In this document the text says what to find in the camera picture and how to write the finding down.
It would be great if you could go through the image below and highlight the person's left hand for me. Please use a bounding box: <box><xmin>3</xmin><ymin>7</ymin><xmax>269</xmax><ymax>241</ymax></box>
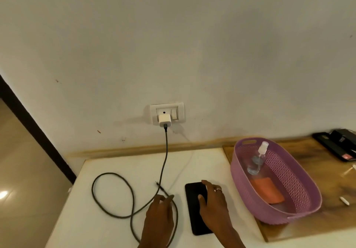
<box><xmin>138</xmin><ymin>194</ymin><xmax>175</xmax><ymax>248</ymax></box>

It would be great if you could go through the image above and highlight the person's right hand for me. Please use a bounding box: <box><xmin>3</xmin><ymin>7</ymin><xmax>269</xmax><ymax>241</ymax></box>
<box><xmin>197</xmin><ymin>180</ymin><xmax>245</xmax><ymax>248</ymax></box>

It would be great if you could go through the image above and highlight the black smartphone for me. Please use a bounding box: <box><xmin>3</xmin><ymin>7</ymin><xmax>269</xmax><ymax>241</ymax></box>
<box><xmin>184</xmin><ymin>182</ymin><xmax>214</xmax><ymax>236</ymax></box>

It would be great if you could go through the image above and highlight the orange cleaning cloth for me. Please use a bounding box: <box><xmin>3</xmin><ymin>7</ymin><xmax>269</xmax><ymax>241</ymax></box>
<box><xmin>250</xmin><ymin>177</ymin><xmax>285</xmax><ymax>205</ymax></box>

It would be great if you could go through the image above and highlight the clear spray bottle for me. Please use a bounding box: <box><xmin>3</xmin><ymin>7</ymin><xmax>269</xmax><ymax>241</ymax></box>
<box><xmin>247</xmin><ymin>141</ymin><xmax>270</xmax><ymax>176</ymax></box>

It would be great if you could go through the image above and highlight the grey charging cable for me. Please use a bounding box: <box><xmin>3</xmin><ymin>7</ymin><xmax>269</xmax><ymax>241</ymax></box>
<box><xmin>91</xmin><ymin>124</ymin><xmax>179</xmax><ymax>248</ymax></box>

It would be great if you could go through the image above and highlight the white charger adapter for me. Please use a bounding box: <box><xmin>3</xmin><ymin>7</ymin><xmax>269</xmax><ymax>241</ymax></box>
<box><xmin>158</xmin><ymin>114</ymin><xmax>172</xmax><ymax>128</ymax></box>

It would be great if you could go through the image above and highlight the purple plastic basket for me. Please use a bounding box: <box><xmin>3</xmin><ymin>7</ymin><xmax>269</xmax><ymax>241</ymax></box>
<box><xmin>230</xmin><ymin>137</ymin><xmax>323</xmax><ymax>225</ymax></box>

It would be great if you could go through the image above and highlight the brown wooden board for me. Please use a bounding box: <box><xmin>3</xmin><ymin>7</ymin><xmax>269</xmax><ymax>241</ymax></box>
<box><xmin>222</xmin><ymin>137</ymin><xmax>356</xmax><ymax>243</ymax></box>

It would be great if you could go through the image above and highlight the black power adapter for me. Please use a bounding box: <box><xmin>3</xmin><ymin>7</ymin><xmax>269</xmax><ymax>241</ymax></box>
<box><xmin>329</xmin><ymin>129</ymin><xmax>356</xmax><ymax>154</ymax></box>

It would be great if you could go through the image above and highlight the white wall socket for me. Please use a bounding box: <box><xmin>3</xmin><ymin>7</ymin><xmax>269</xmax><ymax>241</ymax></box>
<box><xmin>149</xmin><ymin>102</ymin><xmax>186</xmax><ymax>126</ymax></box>

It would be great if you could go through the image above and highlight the dark door frame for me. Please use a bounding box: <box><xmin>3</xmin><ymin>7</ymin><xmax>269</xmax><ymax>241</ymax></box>
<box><xmin>0</xmin><ymin>74</ymin><xmax>77</xmax><ymax>185</ymax></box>

